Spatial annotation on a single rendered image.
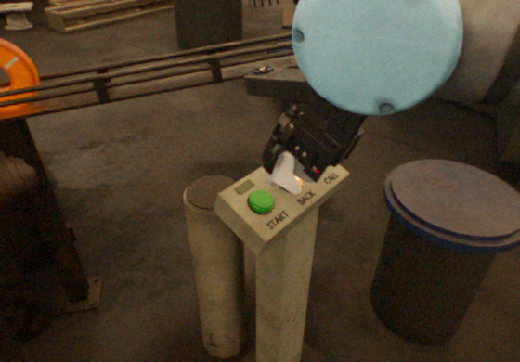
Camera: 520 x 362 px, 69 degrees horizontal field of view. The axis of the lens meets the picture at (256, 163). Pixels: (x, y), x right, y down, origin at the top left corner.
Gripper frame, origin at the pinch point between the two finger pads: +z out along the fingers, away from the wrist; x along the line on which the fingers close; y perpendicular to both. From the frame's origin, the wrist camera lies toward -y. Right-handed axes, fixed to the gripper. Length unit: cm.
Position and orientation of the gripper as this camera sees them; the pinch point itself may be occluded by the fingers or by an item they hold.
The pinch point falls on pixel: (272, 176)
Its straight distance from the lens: 55.5
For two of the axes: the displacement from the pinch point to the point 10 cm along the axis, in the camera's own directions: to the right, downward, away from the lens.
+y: 6.9, 6.4, -3.3
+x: 6.8, -4.1, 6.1
